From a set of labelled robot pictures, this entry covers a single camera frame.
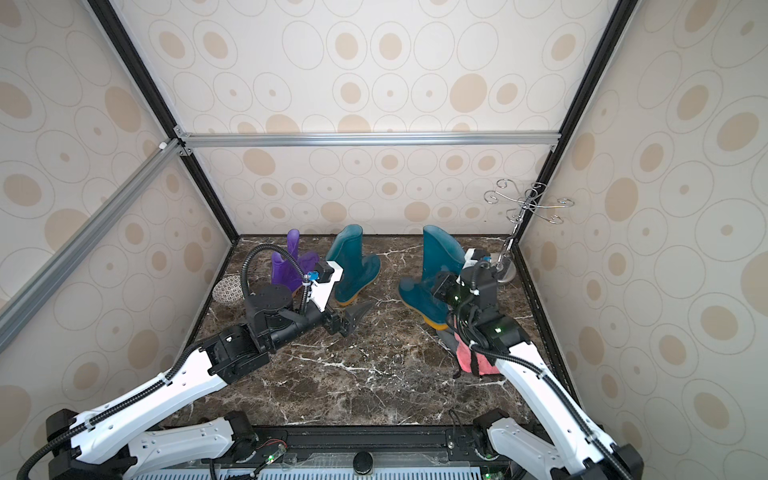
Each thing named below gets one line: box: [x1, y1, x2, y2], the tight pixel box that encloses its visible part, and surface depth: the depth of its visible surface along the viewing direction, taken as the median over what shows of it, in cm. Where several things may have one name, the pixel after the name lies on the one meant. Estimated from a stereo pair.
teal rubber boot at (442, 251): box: [398, 225, 466, 331], surface depth 80 cm
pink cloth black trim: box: [454, 332, 500, 377], surface depth 86 cm
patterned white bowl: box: [212, 275, 245, 305], surface depth 102 cm
